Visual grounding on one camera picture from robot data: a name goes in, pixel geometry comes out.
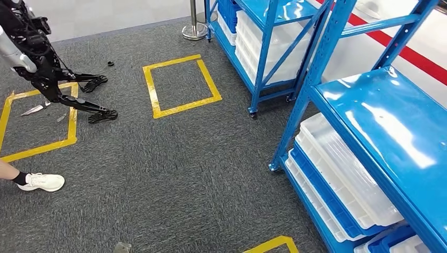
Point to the black legged humanoid robot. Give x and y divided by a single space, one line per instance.
45 69

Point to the chrome stanchion with round base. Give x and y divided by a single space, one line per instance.
193 14

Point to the silver metal scrap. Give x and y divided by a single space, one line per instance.
33 110

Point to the yellow floor tape square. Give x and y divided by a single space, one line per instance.
72 122

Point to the blue steel shelf rack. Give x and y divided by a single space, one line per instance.
265 52
384 115

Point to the person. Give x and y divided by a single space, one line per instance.
42 182

